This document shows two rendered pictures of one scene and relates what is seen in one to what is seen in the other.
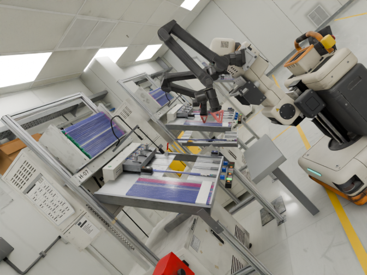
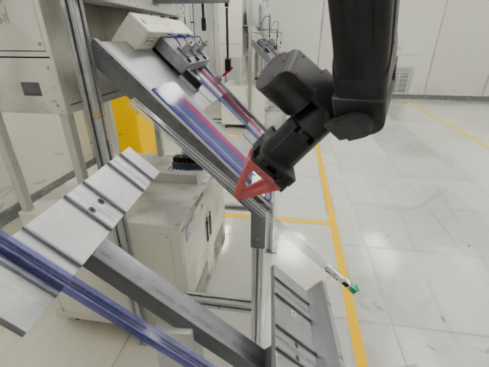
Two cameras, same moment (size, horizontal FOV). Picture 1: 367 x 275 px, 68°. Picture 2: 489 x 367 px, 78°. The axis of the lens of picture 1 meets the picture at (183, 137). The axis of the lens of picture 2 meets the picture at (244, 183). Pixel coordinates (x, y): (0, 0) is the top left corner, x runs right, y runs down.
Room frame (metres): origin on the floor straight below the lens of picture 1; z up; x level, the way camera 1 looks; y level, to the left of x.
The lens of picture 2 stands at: (1.97, -0.12, 1.21)
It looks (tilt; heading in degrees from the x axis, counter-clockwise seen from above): 26 degrees down; 345
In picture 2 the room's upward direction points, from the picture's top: straight up
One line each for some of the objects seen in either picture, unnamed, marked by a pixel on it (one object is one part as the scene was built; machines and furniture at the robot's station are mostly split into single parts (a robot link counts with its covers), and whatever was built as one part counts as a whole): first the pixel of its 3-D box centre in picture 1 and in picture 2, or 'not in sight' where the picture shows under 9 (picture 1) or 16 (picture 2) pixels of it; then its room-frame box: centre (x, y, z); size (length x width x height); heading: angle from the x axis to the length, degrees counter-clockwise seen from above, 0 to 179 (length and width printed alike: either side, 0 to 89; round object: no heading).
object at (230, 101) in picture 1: (217, 89); (247, 60); (6.59, -1.41, 0.95); 1.36 x 0.82 x 1.90; 66
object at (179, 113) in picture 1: (209, 146); (177, 175); (3.28, -0.15, 0.65); 1.01 x 0.73 x 1.29; 66
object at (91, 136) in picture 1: (92, 136); not in sight; (2.02, 0.47, 1.52); 0.51 x 0.13 x 0.27; 156
